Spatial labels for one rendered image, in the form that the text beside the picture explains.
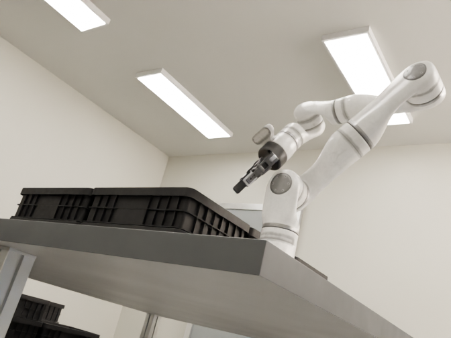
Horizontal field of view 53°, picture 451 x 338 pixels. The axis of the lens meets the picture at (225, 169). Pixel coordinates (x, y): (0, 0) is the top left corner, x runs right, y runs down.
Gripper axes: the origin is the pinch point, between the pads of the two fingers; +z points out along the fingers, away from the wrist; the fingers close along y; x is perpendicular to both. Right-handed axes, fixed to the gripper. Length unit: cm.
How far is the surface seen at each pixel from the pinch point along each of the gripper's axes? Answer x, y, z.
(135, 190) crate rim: 18.2, 20.3, 15.1
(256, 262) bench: -3, -56, 39
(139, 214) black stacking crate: 12.2, 17.7, 19.9
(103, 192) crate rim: 24.6, 31.3, 18.6
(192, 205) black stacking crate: 4.7, 6.3, 11.8
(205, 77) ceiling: 77, 238, -188
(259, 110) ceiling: 23, 254, -222
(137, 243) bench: 7, -40, 42
